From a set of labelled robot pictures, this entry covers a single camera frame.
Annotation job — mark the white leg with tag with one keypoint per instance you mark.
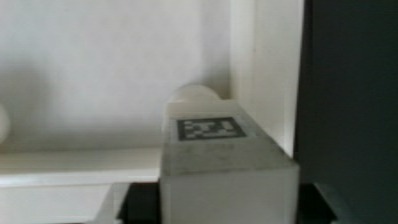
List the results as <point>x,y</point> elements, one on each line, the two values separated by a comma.
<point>227,174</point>

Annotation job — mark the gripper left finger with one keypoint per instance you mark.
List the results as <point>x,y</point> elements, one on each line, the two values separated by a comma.
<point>129,205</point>

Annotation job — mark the white square tabletop part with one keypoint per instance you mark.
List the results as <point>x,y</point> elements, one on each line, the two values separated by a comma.
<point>97,56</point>

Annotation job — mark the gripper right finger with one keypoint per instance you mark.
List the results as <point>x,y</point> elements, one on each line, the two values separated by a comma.
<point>312,211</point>

